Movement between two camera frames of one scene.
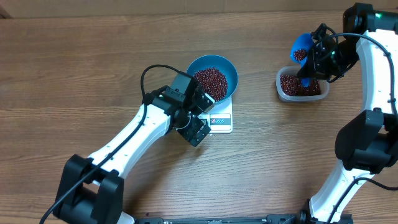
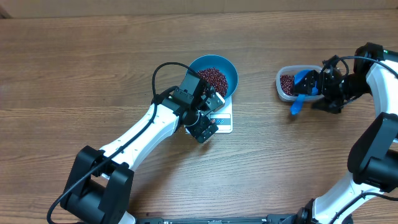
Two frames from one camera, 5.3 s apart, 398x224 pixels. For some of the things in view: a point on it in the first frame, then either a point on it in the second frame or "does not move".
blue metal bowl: [227, 68] does not move
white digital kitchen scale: [219, 117] does not move
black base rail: [272, 219] does not move
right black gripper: [316, 69] -> [336, 106]
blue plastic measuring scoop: [303, 41] -> [300, 75]
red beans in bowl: [213, 83] does not move
